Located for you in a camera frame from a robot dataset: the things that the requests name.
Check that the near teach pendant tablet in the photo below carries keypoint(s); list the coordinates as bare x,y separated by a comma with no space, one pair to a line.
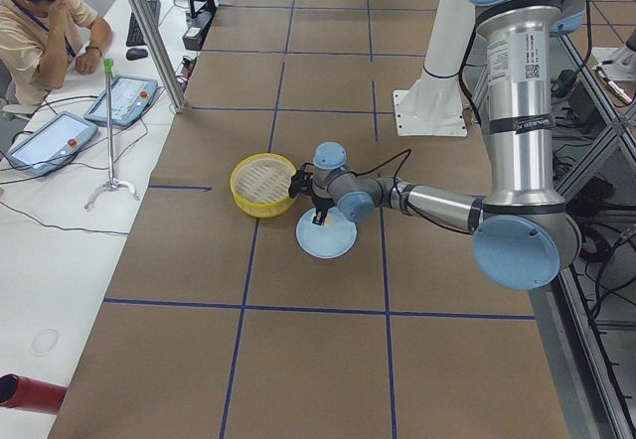
53,145

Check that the red cylinder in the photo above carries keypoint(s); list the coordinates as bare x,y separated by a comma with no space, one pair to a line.
28,394

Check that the black power box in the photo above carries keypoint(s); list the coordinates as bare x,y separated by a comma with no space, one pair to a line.
197,30

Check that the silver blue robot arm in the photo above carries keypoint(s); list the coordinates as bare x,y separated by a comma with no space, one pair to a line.
522,235

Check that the metal stand green top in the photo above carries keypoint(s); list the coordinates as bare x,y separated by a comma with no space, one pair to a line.
113,183

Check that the teach pendant tablet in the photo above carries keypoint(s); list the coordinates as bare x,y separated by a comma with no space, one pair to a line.
53,145
130,96

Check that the seated person beige shirt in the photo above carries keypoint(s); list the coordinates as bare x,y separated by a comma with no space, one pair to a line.
40,39

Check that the yellow plastic steamer basket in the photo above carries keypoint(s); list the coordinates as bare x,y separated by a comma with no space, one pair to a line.
260,184

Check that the light blue plate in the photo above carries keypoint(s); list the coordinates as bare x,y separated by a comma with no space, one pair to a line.
330,241

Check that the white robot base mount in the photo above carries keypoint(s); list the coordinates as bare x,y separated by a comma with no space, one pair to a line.
433,105

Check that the black computer mouse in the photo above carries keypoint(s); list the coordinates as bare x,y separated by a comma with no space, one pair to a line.
136,53

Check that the aluminium frame post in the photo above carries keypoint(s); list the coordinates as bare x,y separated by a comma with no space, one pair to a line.
158,52

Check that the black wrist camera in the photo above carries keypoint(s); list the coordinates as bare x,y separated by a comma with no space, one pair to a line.
301,182

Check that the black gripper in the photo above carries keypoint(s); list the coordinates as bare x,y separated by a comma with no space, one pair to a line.
321,205

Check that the aluminium frame rack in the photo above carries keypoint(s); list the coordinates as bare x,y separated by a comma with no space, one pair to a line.
587,316

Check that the far teach pendant tablet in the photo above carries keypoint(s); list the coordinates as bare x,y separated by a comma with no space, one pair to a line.
130,96

